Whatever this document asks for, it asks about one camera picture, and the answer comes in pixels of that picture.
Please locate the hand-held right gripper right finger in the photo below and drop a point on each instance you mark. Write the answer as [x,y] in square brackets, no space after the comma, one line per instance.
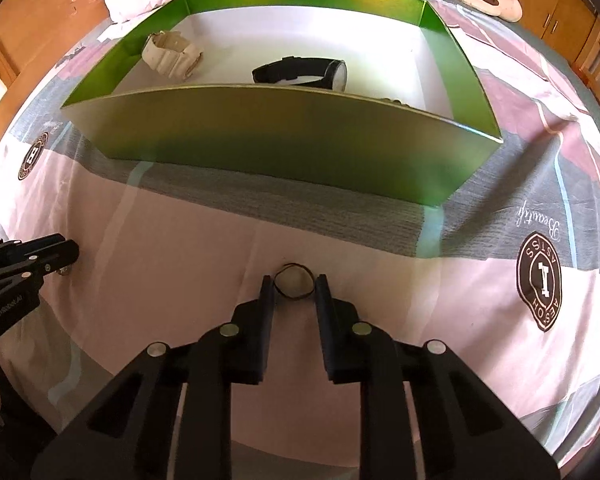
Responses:
[325,315]

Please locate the white wrist watch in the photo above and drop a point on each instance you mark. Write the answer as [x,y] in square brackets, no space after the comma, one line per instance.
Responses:
[172,55]

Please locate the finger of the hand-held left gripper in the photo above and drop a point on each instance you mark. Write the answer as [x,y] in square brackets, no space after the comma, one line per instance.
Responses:
[62,255]
[45,242]

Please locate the black wrist watch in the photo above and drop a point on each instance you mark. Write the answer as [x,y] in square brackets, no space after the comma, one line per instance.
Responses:
[337,74]

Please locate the green cardboard box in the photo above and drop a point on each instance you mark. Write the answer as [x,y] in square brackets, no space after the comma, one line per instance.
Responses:
[280,135]

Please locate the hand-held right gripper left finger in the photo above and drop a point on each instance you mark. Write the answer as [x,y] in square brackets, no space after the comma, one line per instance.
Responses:
[267,315]

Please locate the wooden wardrobe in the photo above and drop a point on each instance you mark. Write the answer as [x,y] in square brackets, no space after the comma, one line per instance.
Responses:
[40,0]

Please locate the printed patchwork bed sheet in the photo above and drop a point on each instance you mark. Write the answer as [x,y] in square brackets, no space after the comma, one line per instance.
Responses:
[180,240]

